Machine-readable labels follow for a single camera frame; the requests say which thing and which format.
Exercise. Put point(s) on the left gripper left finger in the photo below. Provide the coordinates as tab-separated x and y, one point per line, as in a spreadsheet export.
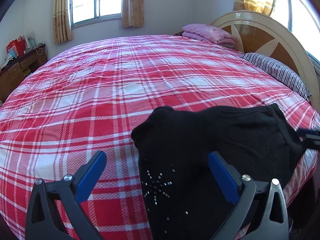
43	219

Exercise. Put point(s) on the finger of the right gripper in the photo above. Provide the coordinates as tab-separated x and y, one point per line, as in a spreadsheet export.
310	138

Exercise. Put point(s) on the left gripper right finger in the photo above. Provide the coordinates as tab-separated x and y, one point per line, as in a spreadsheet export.
261	201

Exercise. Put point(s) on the black pants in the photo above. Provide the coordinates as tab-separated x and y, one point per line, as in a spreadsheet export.
191	163

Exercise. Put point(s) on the striped pillow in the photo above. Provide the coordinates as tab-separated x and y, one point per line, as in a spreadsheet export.
280	72

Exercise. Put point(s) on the red plaid bed sheet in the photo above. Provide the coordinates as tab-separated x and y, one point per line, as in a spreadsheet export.
92	96

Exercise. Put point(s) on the cream wooden headboard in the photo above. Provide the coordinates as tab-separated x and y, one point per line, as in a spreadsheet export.
259	33

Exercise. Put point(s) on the pink folded blanket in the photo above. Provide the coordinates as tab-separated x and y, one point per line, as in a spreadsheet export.
208	33

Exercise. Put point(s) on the brown wooden desk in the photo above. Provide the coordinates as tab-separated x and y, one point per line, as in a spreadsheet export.
18	69

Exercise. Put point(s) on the red gift bag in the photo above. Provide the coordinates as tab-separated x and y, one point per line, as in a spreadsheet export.
16	47

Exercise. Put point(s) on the left beige curtain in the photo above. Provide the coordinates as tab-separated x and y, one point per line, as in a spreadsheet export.
62	31

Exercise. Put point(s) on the beige curtain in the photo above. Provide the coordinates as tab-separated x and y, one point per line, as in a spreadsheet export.
132	13
62	31

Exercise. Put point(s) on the right beige curtain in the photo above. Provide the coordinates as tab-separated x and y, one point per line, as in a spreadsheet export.
132	13

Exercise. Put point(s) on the window with metal frame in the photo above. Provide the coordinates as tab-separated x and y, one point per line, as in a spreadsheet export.
87	11

